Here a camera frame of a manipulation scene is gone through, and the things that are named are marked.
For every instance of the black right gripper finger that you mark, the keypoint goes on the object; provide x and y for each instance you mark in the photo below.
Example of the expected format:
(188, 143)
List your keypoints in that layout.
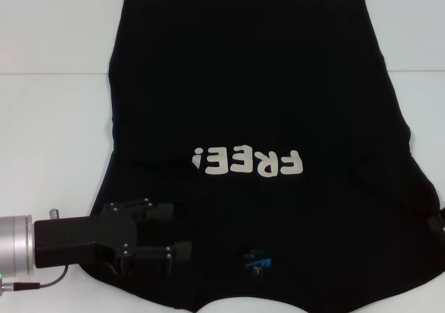
(436, 222)

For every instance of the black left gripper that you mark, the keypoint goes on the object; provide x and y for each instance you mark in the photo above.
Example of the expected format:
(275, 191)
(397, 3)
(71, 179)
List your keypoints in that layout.
(87, 238)

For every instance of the black shirt with FREE print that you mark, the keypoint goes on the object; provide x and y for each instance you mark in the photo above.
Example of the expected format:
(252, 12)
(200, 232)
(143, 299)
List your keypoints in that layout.
(243, 83)

